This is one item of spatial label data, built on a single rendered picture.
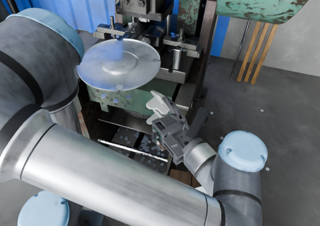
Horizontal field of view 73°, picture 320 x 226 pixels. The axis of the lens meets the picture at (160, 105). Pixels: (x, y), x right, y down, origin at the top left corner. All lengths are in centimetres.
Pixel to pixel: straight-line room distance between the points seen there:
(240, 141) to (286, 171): 124
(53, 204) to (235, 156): 45
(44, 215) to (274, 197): 121
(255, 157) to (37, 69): 34
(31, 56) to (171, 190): 25
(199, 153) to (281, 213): 102
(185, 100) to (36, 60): 62
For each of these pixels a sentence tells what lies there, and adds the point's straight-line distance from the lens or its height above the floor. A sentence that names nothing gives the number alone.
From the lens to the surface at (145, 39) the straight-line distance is 92.
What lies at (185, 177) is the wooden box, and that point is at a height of 35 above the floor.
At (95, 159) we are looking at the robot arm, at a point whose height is 101.
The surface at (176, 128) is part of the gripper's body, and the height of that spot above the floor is 81.
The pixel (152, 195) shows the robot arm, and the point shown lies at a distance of 28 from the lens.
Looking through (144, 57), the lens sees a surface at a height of 79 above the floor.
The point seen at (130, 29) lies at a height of 78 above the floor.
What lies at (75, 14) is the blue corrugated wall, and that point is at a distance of 271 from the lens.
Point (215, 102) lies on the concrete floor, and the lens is 182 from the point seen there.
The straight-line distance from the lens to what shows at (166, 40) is 98.
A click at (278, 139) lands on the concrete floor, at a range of 175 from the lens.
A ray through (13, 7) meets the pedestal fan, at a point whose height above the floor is 70.
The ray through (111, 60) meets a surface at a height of 79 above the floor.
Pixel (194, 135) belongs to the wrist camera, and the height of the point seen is 80.
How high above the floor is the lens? 124
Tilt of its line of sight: 46 degrees down
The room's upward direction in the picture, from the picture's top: 3 degrees clockwise
